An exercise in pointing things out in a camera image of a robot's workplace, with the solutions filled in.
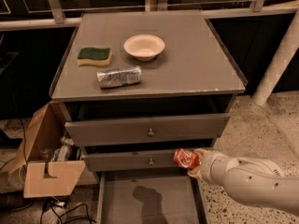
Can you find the red coke can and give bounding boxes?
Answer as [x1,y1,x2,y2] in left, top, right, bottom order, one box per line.
[173,148,201,170]

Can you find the brown cardboard box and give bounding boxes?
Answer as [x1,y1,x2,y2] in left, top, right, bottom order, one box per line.
[8,102,85,198]

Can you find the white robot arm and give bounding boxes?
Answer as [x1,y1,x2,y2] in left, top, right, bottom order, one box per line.
[188,148,299,216]

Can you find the plastic bottle in box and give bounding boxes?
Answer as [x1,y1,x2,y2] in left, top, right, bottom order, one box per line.
[51,136,74,161]

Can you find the grey bottom drawer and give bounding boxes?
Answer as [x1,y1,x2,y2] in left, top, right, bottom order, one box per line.
[96,168,210,224]

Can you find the grey top drawer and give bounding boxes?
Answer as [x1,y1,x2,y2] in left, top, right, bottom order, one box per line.
[65,113,230,147]

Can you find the metal window railing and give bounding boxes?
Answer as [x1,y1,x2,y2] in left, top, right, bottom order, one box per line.
[0,0,298,32]

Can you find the black floor cables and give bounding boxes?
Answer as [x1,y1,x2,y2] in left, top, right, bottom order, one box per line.
[39,197,97,224]

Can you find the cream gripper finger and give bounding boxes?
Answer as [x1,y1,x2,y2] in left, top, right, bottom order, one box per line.
[194,148,207,158]
[187,169,202,180]

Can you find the silver blue crushed can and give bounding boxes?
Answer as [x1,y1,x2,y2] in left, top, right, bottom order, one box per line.
[97,66,142,89]

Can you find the green yellow sponge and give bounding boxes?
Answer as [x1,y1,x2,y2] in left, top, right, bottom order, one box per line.
[77,47,112,66]

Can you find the grey middle drawer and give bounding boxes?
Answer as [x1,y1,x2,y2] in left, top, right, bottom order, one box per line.
[83,148,195,172]

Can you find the white paper bowl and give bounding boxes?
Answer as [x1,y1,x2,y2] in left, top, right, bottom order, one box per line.
[123,35,165,62]

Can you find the grey drawer cabinet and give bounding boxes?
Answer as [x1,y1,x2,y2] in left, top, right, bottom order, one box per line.
[50,10,246,224]

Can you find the grey drawer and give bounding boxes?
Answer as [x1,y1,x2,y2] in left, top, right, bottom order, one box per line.
[83,148,195,172]
[96,168,210,224]
[65,113,230,147]

